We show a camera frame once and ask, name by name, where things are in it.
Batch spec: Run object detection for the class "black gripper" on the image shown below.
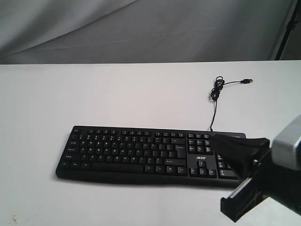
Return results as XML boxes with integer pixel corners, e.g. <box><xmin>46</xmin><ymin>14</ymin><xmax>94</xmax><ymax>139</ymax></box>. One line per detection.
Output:
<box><xmin>211</xmin><ymin>134</ymin><xmax>301</xmax><ymax>205</ymax></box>

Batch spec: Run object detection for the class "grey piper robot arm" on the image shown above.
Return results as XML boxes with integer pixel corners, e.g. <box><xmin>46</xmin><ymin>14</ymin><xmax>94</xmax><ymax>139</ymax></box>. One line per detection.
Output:
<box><xmin>211</xmin><ymin>116</ymin><xmax>301</xmax><ymax>208</ymax></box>

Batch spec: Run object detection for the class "black acer keyboard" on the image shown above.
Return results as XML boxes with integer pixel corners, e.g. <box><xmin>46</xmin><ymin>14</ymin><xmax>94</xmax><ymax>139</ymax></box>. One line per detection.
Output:
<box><xmin>55</xmin><ymin>126</ymin><xmax>239</xmax><ymax>187</ymax></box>

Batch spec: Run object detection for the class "black tripod stand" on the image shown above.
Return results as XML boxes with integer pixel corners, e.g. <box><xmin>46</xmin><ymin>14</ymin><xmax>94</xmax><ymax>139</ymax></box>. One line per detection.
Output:
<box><xmin>275</xmin><ymin>0</ymin><xmax>301</xmax><ymax>61</ymax></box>

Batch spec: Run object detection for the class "grey backdrop cloth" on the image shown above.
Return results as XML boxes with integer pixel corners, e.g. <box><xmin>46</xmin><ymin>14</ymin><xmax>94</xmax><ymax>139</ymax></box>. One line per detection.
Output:
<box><xmin>0</xmin><ymin>0</ymin><xmax>297</xmax><ymax>65</ymax></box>

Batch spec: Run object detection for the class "black USB cable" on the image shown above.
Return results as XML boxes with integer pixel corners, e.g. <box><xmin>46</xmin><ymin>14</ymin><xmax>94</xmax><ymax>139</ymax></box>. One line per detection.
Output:
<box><xmin>208</xmin><ymin>75</ymin><xmax>254</xmax><ymax>132</ymax></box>

